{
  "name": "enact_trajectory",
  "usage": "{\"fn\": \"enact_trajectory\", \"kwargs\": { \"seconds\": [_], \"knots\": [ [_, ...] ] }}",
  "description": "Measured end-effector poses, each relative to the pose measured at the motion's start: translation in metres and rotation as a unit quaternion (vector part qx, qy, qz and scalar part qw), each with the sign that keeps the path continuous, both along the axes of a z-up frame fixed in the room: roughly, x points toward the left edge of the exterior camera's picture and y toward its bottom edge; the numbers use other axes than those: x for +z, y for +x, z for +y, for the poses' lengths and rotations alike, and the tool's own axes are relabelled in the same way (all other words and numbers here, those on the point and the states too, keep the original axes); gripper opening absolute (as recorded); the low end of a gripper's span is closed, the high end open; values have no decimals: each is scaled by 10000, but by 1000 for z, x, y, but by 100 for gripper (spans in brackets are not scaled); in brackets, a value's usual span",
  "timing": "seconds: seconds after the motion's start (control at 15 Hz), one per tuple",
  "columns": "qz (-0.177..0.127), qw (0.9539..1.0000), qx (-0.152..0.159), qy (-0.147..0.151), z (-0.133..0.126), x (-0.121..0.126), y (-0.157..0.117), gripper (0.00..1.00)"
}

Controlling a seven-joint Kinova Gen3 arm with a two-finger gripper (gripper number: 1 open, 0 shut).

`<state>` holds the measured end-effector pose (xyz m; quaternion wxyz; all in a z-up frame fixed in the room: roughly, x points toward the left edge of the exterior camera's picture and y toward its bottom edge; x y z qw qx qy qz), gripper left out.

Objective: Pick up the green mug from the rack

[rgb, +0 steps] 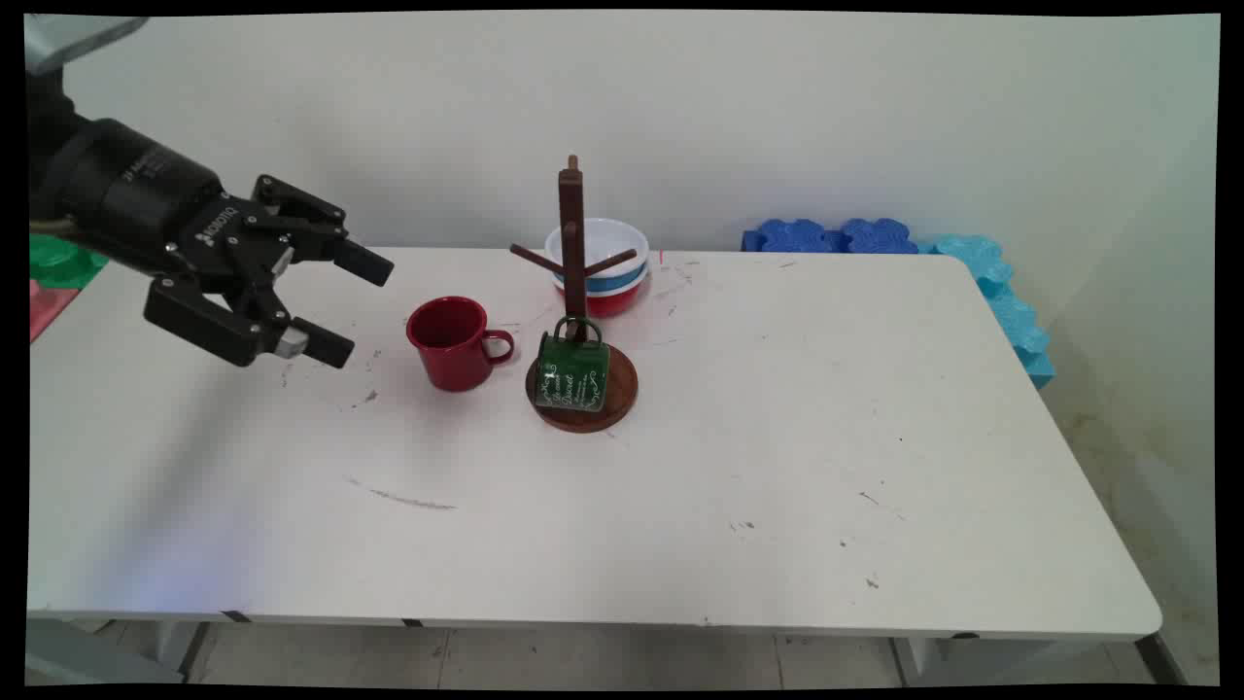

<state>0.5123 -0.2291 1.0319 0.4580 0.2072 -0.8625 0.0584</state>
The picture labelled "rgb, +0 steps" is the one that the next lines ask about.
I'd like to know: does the green enamel mug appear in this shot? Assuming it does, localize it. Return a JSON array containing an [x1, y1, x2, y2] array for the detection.
[[534, 314, 611, 413]]

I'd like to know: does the blue bowl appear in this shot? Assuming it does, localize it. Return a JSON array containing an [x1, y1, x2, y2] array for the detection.
[[551, 261, 649, 296]]

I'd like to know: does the green foam tile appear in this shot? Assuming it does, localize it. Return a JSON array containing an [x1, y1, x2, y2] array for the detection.
[[29, 233, 111, 291]]

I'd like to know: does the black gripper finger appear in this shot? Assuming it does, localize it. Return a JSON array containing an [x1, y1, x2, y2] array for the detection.
[[248, 174, 396, 288], [143, 276, 357, 370]]

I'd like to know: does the pink foam tile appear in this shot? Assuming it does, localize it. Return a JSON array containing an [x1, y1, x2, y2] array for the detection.
[[29, 279, 81, 343]]

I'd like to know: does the red enamel mug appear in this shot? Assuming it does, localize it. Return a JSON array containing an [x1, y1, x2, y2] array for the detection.
[[405, 296, 515, 394]]

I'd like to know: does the red bowl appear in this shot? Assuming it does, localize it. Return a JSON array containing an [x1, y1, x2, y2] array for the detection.
[[556, 280, 647, 319]]

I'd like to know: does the grey table leg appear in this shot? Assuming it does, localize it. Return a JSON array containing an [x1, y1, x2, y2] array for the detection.
[[889, 632, 1189, 687], [26, 618, 211, 687]]

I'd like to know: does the brown wooden mug tree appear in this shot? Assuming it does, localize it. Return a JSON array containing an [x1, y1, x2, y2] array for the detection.
[[509, 154, 640, 435]]

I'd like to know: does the dark blue foam tile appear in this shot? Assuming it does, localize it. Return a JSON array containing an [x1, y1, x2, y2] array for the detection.
[[743, 218, 845, 255], [840, 217, 920, 256]]

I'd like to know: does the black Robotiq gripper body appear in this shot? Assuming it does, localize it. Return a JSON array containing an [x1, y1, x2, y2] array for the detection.
[[29, 117, 294, 304]]

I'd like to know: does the white bowl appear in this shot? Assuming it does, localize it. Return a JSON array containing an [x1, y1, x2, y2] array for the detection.
[[544, 218, 650, 280]]

